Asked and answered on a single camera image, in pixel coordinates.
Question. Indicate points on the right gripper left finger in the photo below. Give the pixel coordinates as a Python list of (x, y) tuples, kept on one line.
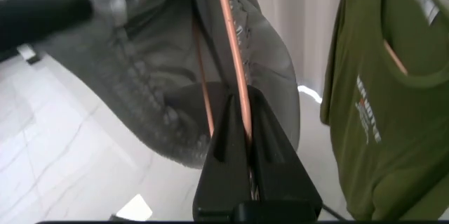
[(221, 175)]

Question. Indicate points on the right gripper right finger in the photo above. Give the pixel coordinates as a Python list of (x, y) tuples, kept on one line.
[(280, 175)]

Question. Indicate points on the green long-sleeved shirt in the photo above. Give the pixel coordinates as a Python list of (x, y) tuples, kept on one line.
[(386, 129)]

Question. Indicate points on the pink clothes hanger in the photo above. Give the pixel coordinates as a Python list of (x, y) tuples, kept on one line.
[(394, 57), (233, 41)]

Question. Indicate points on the pale grey shorts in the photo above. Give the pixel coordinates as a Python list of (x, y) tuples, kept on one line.
[(158, 76)]

